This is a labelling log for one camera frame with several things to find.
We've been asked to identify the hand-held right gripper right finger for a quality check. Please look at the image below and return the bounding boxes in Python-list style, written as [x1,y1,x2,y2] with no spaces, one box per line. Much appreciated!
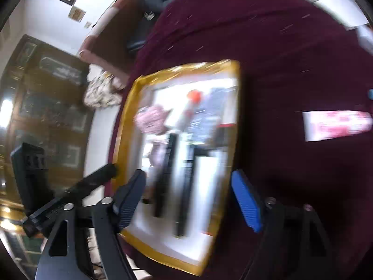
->
[231,169,335,280]

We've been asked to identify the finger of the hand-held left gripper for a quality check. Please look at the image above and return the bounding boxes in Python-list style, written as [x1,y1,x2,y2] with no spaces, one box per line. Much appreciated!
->
[62,163,118,203]

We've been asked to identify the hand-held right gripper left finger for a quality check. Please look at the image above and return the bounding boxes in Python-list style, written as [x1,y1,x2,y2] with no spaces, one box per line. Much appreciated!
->
[35,169,146,280]

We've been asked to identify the black marker red cap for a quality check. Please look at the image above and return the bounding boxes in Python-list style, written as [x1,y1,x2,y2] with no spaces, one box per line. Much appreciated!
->
[152,133,179,218]

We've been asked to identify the yellow rimmed box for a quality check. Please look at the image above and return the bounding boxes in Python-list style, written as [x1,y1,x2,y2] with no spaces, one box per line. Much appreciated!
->
[111,60,243,277]

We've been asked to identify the black marker olive cap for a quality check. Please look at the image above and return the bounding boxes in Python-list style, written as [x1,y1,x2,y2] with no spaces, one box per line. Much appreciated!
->
[174,145,199,238]

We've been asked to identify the pink fuzzy cloth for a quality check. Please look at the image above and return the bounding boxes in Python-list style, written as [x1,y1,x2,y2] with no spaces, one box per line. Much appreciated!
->
[133,104,173,135]

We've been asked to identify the dark wooden cabinet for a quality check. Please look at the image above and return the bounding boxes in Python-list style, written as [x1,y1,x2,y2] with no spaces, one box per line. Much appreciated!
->
[0,34,97,241]

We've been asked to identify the floral cloth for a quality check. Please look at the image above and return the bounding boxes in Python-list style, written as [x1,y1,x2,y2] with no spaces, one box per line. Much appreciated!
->
[84,63,126,109]

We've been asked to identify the grey card packet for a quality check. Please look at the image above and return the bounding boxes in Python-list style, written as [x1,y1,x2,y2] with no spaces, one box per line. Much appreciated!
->
[188,87,227,147]

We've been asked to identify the orange capped white tube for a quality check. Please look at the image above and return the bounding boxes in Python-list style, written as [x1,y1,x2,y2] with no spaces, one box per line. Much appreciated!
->
[175,90,204,132]

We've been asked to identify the red and white packet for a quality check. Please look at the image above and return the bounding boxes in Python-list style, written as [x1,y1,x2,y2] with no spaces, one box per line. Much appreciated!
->
[302,110,373,142]

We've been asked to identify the pink chair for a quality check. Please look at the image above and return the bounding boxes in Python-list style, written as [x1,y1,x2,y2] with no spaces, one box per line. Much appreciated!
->
[78,0,147,86]

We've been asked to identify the white power adapter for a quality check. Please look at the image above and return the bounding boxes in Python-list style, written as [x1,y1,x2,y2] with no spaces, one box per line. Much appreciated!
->
[295,0,371,30]

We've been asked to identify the small yellow wall picture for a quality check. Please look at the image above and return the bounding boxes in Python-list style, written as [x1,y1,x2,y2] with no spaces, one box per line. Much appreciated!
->
[68,7,87,23]

